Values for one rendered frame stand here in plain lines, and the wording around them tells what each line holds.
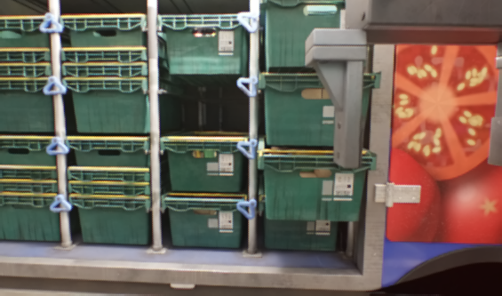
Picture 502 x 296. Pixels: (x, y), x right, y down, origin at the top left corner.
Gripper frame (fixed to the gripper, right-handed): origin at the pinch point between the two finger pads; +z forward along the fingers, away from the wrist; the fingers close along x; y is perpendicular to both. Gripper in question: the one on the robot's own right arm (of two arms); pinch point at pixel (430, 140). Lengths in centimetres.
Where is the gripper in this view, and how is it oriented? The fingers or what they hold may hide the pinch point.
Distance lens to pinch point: 25.2
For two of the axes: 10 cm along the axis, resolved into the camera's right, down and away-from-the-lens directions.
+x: 10.0, 0.1, -0.1
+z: -0.1, 10.0, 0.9
